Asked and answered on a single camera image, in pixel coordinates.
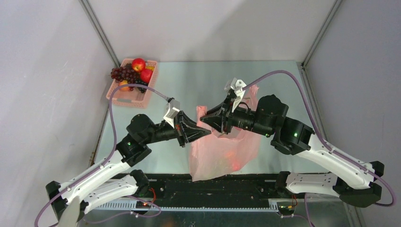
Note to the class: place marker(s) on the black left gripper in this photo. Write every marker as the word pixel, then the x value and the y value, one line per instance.
pixel 187 130

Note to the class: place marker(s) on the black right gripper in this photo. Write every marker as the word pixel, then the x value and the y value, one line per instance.
pixel 221 117

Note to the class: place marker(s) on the pink printed plastic bag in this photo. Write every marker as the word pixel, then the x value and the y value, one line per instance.
pixel 220 154

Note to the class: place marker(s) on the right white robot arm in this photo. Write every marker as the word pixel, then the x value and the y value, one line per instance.
pixel 347 178

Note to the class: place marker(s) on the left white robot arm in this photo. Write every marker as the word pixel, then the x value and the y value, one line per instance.
pixel 91 188

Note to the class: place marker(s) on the black fake grape bunch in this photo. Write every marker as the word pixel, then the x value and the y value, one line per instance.
pixel 141 86

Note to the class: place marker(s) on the red fake apple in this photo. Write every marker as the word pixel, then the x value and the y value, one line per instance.
pixel 146 75

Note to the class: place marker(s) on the orange fake peach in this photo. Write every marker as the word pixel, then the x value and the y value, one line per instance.
pixel 123 86

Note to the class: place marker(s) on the dark purple fake grapes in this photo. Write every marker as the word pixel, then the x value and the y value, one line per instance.
pixel 125 75

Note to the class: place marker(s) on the pink plastic perforated basket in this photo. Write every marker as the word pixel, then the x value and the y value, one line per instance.
pixel 133 98

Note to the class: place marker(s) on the red apple at basket back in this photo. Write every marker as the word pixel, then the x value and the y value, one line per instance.
pixel 138 64

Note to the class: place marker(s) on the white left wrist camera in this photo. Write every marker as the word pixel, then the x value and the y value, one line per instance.
pixel 171 111

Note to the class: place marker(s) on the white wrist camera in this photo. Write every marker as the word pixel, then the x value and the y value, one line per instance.
pixel 237 85
pixel 171 111

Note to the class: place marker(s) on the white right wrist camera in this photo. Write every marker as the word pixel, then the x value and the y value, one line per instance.
pixel 237 85

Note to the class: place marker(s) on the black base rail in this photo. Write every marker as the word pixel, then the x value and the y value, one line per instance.
pixel 249 191

